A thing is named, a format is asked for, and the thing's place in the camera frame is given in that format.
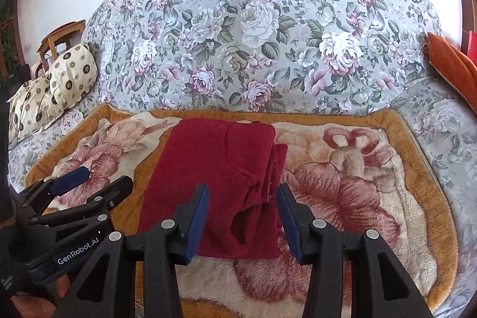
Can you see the floral plush blanket orange border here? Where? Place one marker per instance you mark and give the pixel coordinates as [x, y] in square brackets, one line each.
[356, 173]

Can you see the wooden chair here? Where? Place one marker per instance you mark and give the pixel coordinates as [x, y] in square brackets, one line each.
[61, 35]

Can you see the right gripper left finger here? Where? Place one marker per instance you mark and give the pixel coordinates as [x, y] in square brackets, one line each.
[105, 286]

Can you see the grey floral bedspread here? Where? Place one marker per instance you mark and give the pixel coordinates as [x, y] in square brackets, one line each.
[307, 57]

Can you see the cream patterned pillow rear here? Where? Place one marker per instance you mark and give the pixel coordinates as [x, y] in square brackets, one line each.
[33, 108]

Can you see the cream patterned pillow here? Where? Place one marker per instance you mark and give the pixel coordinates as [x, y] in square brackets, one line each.
[33, 108]
[73, 75]

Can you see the person left hand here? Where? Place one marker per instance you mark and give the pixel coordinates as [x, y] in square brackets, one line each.
[36, 307]

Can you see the red box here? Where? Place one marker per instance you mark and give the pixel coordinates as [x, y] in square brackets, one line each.
[472, 47]

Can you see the orange velvet cushion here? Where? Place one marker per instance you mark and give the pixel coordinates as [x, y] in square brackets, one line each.
[455, 67]

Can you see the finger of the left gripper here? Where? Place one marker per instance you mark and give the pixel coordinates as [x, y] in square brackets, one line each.
[100, 203]
[40, 194]

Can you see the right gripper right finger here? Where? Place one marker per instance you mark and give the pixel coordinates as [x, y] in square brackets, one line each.
[381, 286]

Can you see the dark red knit sweater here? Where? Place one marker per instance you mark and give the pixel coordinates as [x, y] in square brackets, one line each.
[241, 164]

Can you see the cream patterned pillow front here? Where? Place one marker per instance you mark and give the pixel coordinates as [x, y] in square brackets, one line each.
[73, 75]

